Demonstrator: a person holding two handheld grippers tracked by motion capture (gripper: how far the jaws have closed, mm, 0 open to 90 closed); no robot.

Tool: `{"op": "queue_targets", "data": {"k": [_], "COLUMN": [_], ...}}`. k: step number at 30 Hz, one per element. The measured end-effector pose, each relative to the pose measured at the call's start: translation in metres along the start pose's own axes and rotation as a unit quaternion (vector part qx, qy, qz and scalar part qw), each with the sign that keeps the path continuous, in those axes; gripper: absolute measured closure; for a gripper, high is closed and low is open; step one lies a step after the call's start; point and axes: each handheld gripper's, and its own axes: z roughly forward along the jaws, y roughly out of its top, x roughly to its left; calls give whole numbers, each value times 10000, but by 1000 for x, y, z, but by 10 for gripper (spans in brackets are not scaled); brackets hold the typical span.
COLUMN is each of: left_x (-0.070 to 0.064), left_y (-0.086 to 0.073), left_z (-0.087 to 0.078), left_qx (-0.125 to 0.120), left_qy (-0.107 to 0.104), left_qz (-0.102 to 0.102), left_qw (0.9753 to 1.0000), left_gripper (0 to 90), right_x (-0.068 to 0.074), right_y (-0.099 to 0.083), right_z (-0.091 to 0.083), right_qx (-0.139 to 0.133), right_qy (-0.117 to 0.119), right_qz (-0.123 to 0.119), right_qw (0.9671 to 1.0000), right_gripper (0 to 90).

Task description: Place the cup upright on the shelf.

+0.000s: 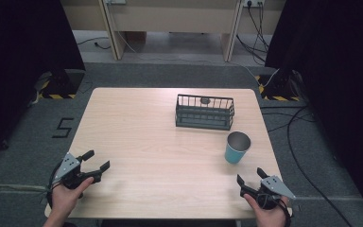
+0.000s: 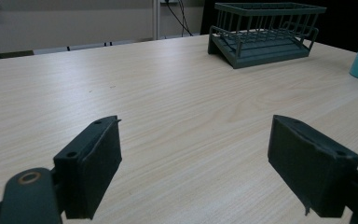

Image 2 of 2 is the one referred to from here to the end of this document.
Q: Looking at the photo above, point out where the black cable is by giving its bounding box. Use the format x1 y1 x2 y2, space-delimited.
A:
165 0 194 37

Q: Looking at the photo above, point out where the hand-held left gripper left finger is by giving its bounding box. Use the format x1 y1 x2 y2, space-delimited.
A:
52 115 123 220

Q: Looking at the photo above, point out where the white vertical post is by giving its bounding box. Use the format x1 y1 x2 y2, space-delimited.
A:
152 0 162 41

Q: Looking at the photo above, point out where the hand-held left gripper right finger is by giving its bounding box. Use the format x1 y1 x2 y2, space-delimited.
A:
267 114 358 218

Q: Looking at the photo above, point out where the dark green wire rack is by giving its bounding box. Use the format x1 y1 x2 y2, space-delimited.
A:
207 1 327 70

